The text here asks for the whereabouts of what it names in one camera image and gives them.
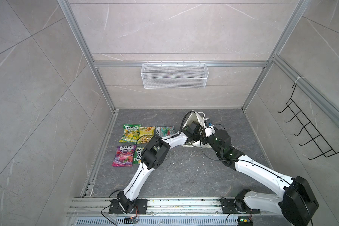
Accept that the white floral paper bag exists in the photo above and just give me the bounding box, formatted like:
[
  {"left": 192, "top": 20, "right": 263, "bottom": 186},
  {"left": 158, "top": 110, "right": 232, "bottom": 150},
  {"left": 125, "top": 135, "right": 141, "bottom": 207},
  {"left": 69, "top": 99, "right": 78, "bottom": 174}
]
[{"left": 181, "top": 110, "right": 215, "bottom": 148}]

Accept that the teal snack packet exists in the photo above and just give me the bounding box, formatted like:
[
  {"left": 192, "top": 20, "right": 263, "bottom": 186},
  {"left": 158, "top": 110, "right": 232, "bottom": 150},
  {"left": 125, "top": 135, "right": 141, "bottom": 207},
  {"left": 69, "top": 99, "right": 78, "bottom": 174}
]
[{"left": 154, "top": 126, "right": 176, "bottom": 137}]

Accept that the yellow snack bag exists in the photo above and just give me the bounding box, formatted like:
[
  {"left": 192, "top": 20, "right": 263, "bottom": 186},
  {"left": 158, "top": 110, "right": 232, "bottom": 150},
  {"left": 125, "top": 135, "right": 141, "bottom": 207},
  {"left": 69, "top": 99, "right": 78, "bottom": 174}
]
[{"left": 137, "top": 126, "right": 156, "bottom": 144}]

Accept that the green Fox's candy bag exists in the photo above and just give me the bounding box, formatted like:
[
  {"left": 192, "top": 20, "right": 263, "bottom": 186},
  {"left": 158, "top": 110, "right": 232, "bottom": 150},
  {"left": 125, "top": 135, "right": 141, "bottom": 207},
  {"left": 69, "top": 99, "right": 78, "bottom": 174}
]
[
  {"left": 132, "top": 147, "right": 144, "bottom": 165},
  {"left": 119, "top": 124, "right": 141, "bottom": 143}
]

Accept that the purple snack packet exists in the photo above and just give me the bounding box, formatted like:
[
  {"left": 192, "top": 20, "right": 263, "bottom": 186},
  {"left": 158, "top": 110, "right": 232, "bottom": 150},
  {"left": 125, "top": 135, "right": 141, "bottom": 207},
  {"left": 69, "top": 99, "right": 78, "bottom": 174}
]
[{"left": 112, "top": 145, "right": 136, "bottom": 167}]

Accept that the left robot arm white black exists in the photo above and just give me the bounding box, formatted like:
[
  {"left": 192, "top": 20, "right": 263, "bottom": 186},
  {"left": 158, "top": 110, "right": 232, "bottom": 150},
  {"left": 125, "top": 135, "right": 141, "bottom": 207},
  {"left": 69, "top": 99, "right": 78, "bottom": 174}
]
[{"left": 110, "top": 110, "right": 205, "bottom": 214}]

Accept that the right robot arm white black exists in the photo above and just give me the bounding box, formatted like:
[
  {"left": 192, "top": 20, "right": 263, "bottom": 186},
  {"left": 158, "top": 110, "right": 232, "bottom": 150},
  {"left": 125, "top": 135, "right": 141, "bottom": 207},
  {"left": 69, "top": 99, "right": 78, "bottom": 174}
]
[{"left": 200, "top": 122, "right": 319, "bottom": 226}]

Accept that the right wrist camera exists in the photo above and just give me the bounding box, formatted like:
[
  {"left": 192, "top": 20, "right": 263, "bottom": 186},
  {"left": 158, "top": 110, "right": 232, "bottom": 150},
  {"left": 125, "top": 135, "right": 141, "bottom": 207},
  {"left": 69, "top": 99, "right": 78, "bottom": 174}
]
[{"left": 204, "top": 121, "right": 215, "bottom": 137}]

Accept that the white wire mesh basket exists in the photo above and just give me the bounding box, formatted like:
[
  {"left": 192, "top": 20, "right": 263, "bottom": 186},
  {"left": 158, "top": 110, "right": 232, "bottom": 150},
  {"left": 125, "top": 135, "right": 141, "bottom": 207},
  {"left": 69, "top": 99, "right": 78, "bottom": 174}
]
[{"left": 141, "top": 63, "right": 209, "bottom": 89}]

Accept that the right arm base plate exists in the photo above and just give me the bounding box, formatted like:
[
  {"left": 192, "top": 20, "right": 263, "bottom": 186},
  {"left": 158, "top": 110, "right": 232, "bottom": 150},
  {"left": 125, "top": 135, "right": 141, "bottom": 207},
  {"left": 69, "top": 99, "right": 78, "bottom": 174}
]
[{"left": 219, "top": 197, "right": 261, "bottom": 214}]

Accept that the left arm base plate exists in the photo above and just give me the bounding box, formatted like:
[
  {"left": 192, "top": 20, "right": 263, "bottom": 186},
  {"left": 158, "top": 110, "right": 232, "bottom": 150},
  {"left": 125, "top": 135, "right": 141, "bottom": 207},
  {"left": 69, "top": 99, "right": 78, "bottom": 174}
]
[{"left": 108, "top": 199, "right": 148, "bottom": 214}]

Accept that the black wire hook rack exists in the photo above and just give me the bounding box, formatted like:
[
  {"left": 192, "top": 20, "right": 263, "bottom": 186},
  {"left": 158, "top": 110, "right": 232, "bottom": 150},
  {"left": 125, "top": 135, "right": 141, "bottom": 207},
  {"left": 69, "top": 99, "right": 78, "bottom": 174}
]
[{"left": 277, "top": 83, "right": 339, "bottom": 160}]

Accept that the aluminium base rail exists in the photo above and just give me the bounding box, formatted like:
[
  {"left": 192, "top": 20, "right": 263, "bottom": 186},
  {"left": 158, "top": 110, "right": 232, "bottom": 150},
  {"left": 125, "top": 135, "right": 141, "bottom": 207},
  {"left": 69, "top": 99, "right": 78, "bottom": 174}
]
[{"left": 66, "top": 194, "right": 289, "bottom": 226}]

